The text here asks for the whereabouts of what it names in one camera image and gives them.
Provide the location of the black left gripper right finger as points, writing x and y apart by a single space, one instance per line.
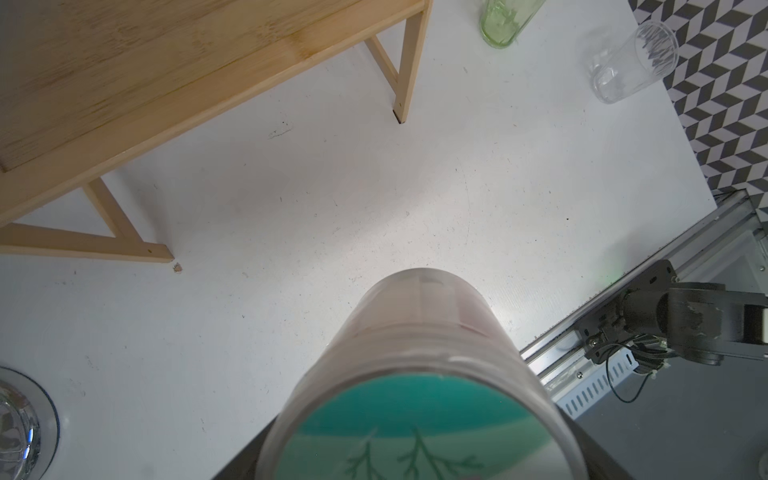
600 464

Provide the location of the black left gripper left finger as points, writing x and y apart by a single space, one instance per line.
243 465

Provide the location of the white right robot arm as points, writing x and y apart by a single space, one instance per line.
701 322

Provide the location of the wooden three-tier shelf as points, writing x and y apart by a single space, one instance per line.
89 85

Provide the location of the green translucent plastic cup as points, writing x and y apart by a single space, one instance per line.
502 21

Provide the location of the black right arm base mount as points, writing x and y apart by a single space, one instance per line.
626 313

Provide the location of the chrome wire glass rack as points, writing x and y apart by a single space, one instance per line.
30 427

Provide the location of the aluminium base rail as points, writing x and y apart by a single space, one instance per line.
728 246

